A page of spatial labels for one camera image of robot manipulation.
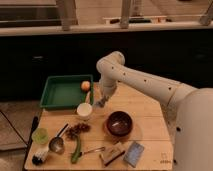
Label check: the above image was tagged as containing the blue sponge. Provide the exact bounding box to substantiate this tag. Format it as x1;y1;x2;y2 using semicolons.
123;141;144;168

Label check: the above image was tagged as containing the black white brush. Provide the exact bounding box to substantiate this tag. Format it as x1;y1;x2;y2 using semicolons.
32;149;49;165

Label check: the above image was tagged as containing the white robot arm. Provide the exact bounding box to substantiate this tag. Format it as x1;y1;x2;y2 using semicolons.
96;51;213;171

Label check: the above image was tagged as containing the metal measuring scoop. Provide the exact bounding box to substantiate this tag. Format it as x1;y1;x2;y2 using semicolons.
49;124;68;154

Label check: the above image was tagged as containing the green plastic cup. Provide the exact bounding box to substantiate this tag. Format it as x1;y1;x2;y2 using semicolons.
31;128;48;145

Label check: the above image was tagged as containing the dark red bowl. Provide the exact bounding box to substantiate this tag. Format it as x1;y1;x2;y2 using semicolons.
106;111;133;137

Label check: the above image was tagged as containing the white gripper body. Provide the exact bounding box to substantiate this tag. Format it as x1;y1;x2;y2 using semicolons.
99;79;117;104

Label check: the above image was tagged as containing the wooden block with black edge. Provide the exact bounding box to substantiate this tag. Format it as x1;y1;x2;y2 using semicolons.
100;147;125;166

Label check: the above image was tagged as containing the orange fruit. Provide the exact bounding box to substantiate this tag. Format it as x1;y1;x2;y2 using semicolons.
81;81;91;92

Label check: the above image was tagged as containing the white paper cup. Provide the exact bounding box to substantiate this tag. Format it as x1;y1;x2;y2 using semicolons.
77;103;92;120

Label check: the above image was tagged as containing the yellow banana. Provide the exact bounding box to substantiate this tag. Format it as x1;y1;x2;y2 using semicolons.
85;91;91;103

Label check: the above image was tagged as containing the green plastic tray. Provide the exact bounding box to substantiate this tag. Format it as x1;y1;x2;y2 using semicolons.
40;74;94;110

